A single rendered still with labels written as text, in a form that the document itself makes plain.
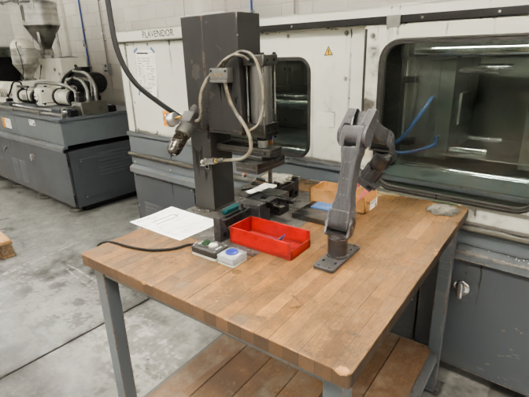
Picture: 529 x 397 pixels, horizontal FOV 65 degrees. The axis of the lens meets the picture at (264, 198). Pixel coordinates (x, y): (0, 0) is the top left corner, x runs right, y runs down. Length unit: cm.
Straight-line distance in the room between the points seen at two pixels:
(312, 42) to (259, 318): 146
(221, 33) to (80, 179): 323
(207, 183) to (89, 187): 297
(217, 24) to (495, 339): 172
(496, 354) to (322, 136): 127
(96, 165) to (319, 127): 293
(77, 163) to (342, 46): 314
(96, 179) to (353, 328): 386
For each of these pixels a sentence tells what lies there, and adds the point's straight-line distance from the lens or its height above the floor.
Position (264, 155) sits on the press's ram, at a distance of 152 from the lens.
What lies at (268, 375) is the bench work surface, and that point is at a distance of 192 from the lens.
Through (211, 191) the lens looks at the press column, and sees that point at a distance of 172.
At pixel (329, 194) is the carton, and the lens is 173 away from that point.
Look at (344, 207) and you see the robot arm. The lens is 127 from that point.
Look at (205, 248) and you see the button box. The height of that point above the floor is 93.
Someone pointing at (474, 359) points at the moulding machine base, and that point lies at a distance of 224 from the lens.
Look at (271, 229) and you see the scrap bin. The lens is 146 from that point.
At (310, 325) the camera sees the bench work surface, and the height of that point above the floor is 90.
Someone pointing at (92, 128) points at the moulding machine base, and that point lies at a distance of 454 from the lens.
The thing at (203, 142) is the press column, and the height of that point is 118.
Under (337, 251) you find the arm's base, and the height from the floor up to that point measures 94.
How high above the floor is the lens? 152
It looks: 20 degrees down
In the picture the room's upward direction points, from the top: 2 degrees counter-clockwise
